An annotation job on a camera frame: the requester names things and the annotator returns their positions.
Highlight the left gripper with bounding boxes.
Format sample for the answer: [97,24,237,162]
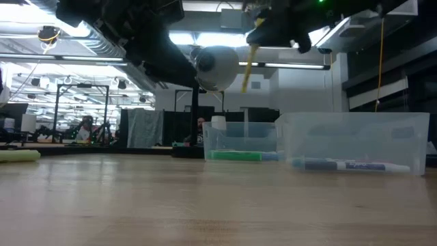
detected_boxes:
[98,0,199,88]

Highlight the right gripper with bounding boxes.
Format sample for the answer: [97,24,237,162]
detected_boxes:
[246,0,328,52]

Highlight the slim yellow highlighter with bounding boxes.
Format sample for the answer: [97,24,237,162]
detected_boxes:
[240,16,266,94]

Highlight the blue highlighter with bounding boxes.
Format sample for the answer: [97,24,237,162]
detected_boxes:
[261,152,285,162]

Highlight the dark blue dry-erase marker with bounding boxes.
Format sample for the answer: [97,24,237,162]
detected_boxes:
[291,157,411,174]

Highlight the LED light bar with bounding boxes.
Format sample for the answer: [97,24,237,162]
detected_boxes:
[0,47,332,71]

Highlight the black desk lamp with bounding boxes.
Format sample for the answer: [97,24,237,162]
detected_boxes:
[172,45,240,159]

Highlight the black room divider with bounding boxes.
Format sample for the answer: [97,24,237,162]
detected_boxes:
[119,106,281,148]

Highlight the grey draped cloth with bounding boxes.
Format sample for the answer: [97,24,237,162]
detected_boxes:
[126,108,164,149]

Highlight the person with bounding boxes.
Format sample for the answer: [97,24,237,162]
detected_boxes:
[75,115,100,143]
[191,117,206,144]

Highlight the white cylindrical container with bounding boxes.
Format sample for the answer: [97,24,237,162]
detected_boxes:
[210,115,227,131]

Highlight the clear plastic bin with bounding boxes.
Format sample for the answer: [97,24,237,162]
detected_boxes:
[202,121,279,162]
[274,111,431,177]

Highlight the black ceiling device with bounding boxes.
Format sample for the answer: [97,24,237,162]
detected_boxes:
[36,25,63,44]

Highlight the computer monitor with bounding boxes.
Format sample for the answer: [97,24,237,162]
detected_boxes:
[0,102,30,130]

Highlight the light green highlighter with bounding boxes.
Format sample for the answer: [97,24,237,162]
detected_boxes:
[0,149,42,163]

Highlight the silver ventilation duct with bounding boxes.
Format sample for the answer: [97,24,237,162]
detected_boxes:
[29,20,163,59]

